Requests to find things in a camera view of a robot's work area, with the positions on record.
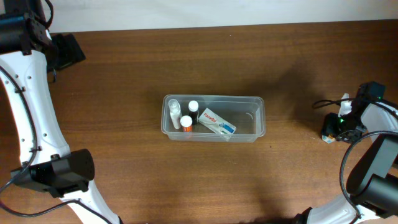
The clear plastic container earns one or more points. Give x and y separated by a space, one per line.
247 113

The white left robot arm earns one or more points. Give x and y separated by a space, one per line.
28 54

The white Panadol box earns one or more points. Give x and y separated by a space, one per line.
216 123

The orange tube white cap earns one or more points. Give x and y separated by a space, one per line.
186 123

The gold lid small jar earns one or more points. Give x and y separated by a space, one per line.
328 138

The dark bottle white cap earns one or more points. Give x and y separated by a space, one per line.
193 111

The white lotion bottle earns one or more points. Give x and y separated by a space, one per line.
175 113

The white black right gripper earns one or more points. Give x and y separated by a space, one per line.
330 126

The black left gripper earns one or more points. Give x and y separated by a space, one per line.
66 52

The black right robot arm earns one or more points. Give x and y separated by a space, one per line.
370 191

